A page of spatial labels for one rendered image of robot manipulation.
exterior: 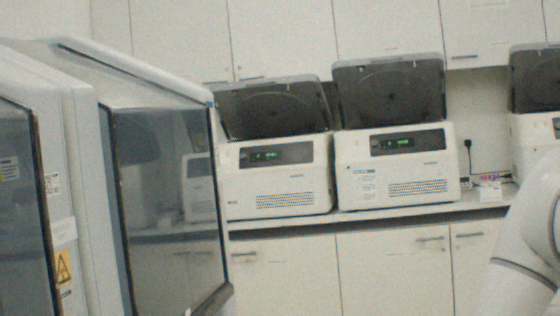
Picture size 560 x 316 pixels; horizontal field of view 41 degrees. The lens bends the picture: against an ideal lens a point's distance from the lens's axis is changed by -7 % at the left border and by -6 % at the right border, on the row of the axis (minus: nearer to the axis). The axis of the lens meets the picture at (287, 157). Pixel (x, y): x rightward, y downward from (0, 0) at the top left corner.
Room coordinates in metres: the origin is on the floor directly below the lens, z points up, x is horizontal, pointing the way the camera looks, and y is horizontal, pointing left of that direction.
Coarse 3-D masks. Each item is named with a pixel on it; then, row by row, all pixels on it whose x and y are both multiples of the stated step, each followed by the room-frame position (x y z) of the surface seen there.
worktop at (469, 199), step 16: (464, 192) 3.82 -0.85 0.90; (512, 192) 3.59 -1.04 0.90; (336, 208) 3.76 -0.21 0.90; (368, 208) 3.61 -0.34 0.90; (384, 208) 3.57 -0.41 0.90; (400, 208) 3.50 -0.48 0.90; (416, 208) 3.44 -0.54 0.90; (432, 208) 3.43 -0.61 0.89; (448, 208) 3.42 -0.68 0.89; (464, 208) 3.41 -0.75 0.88; (240, 224) 3.57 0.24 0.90; (256, 224) 3.56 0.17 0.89; (272, 224) 3.55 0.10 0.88; (288, 224) 3.54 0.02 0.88
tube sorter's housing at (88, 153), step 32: (32, 64) 1.15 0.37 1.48; (128, 64) 1.83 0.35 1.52; (64, 96) 1.09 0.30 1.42; (96, 96) 1.19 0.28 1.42; (192, 96) 1.81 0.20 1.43; (64, 128) 1.09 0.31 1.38; (96, 128) 1.17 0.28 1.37; (96, 160) 1.16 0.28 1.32; (96, 192) 1.15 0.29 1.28; (96, 224) 1.13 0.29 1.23; (224, 224) 1.88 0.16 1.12; (96, 256) 1.12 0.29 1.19; (96, 288) 1.10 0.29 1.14; (128, 288) 1.84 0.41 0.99
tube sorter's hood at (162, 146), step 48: (48, 48) 1.67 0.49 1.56; (144, 96) 1.51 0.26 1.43; (144, 144) 1.35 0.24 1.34; (192, 144) 1.64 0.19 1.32; (144, 192) 1.32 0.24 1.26; (192, 192) 1.60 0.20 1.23; (144, 240) 1.29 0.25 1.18; (192, 240) 1.56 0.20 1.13; (144, 288) 1.26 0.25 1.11; (192, 288) 1.52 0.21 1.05
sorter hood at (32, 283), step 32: (0, 96) 0.94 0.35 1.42; (0, 128) 0.86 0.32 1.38; (32, 128) 0.94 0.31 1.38; (0, 160) 0.85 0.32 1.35; (32, 160) 0.93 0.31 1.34; (0, 192) 0.84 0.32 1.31; (32, 192) 0.92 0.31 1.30; (0, 224) 0.83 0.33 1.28; (32, 224) 0.91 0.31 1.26; (0, 256) 0.82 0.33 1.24; (32, 256) 0.90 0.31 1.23; (0, 288) 0.81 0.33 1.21; (32, 288) 0.88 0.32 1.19
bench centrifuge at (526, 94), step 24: (528, 48) 3.53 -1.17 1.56; (552, 48) 3.51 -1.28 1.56; (528, 72) 3.65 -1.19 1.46; (552, 72) 3.65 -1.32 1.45; (528, 96) 3.80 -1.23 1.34; (552, 96) 3.80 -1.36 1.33; (528, 120) 3.44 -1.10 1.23; (552, 120) 3.41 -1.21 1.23; (528, 144) 3.38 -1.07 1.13; (552, 144) 3.36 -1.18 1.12; (528, 168) 3.38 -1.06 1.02
